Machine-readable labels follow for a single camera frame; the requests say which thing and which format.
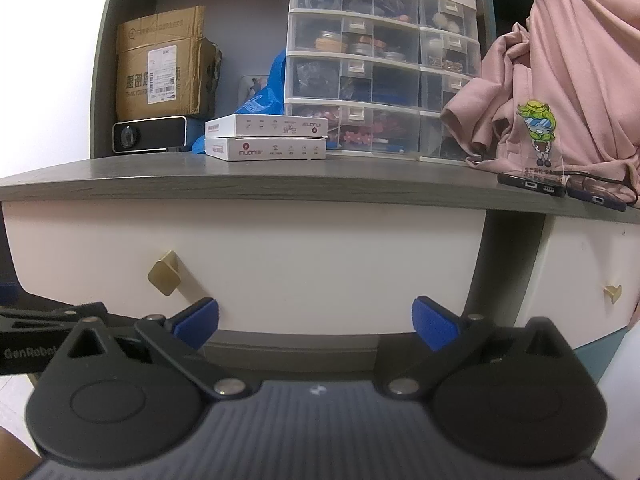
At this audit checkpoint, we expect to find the black and white projector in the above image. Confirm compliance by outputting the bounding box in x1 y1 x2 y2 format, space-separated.
112 115 189 154

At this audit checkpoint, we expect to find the large clear drawer organizer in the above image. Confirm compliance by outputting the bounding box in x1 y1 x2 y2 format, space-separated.
283 0 422 155

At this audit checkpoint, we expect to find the brown cardboard box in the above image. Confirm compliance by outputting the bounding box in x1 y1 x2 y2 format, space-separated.
116 6 224 122

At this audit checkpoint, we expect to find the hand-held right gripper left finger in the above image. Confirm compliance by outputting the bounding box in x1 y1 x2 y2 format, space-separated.
67 296 248 402

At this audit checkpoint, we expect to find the black phone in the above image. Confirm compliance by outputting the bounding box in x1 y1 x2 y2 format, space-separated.
497 172 569 198

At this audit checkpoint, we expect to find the pink cloth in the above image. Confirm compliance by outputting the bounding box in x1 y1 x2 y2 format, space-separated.
440 0 640 197

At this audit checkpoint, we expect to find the white side drawer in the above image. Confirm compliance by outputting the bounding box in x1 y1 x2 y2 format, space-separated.
514 209 640 352

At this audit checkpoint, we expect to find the white box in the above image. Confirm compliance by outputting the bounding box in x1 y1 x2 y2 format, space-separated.
205 113 330 139
204 135 328 162

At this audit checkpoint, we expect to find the blue phone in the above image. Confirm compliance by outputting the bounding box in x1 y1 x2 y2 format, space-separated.
567 182 629 212

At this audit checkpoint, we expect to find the blue plastic bag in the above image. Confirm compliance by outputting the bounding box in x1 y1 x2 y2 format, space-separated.
191 52 289 157

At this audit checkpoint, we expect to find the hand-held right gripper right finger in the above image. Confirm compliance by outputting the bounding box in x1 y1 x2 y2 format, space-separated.
377 296 583 402

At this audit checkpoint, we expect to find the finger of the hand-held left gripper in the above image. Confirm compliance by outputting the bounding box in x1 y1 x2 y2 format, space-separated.
0 317 81 334
0 303 107 321

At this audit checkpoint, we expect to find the white wall socket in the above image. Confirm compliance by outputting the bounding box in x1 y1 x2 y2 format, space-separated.
239 74 274 104

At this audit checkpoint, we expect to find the gold drawer handle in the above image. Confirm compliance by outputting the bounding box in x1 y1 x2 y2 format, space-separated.
147 250 181 296

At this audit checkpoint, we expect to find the small clear drawer organizer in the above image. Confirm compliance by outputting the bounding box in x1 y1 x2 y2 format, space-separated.
416 0 482 162

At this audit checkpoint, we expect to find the clear cartoon figure stand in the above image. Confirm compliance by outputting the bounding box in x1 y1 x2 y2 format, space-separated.
514 94 569 182

